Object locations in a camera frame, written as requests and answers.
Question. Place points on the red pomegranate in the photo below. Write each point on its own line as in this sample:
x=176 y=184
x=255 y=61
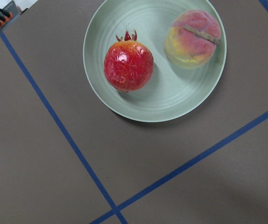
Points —
x=128 y=64

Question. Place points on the green plate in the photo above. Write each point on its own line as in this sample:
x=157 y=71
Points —
x=172 y=91

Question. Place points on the peach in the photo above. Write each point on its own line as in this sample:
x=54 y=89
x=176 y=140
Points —
x=187 y=49

